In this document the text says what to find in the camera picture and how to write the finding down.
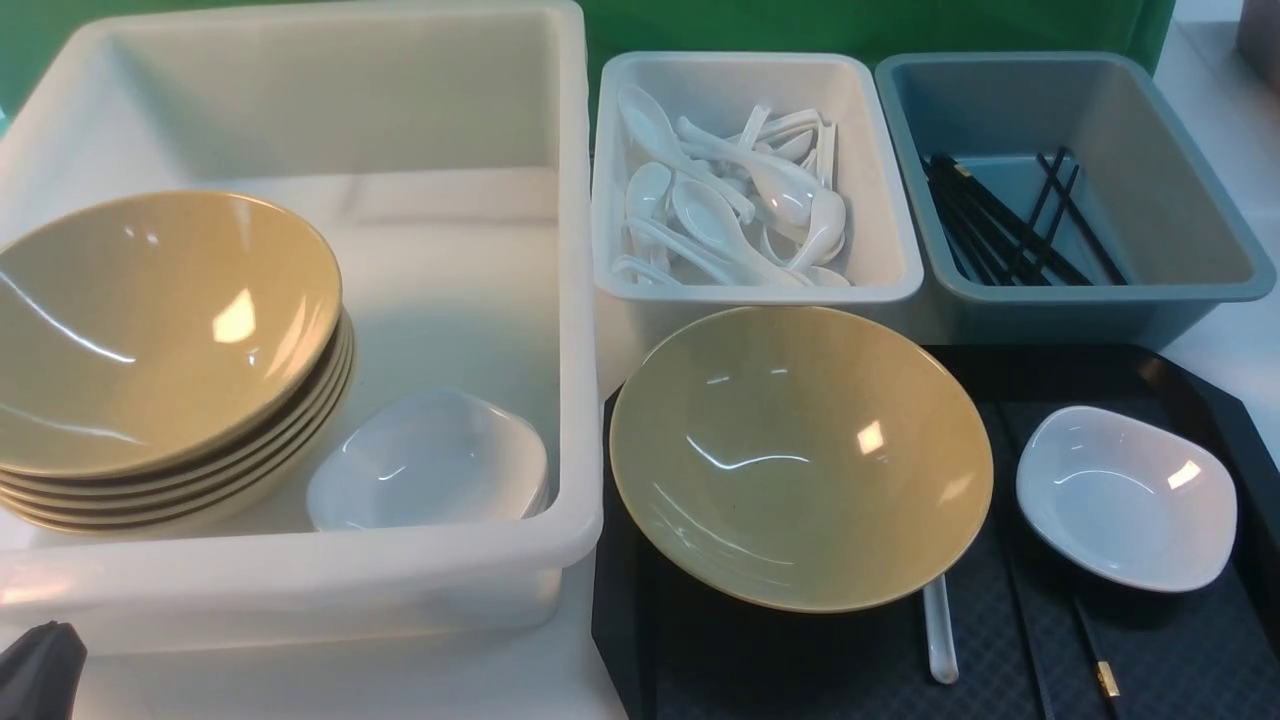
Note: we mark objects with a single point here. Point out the top stacked tan bowl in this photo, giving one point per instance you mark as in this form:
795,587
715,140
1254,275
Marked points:
141,330

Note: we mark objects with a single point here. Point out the grey-blue chopstick bin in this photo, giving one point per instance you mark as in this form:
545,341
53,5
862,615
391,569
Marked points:
1143,185

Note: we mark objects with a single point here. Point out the black chopstick gold band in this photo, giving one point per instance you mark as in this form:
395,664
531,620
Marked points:
1103,671

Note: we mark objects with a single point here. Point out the green backdrop cloth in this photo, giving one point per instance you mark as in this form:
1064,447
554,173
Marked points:
32,32

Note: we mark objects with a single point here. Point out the crossed black chopstick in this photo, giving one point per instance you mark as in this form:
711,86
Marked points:
1080,215

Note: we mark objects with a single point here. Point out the white spoon upper left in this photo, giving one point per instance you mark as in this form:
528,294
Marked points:
649,126

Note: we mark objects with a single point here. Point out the white small dish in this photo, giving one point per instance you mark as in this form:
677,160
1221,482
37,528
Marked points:
435,456
1130,502

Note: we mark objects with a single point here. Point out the white small dish in tub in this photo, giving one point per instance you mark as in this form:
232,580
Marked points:
435,456

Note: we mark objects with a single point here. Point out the black textured serving tray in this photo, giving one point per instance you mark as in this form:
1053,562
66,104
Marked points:
676,649

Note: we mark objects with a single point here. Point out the stacked tan bowl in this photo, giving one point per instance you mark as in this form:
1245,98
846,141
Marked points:
141,330
214,506
266,434
201,486

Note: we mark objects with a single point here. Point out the white spoon lower centre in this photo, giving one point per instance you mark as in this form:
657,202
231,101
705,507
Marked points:
710,219

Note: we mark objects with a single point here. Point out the tan noodle bowl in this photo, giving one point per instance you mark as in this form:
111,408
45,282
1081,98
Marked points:
801,458

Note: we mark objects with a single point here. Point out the white ceramic soup spoon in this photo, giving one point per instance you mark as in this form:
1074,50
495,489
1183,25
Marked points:
941,650

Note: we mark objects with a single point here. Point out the white spoon bin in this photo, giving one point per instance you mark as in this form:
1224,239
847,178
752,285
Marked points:
821,112

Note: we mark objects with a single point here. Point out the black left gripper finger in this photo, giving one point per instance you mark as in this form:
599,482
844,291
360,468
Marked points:
40,673

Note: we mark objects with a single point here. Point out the white spoon right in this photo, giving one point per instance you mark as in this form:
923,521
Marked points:
827,227

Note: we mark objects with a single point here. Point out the black chopsticks bundle in bin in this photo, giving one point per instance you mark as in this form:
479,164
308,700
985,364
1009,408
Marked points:
990,243

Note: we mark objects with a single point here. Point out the large white plastic tub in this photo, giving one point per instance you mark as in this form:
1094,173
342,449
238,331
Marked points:
442,148

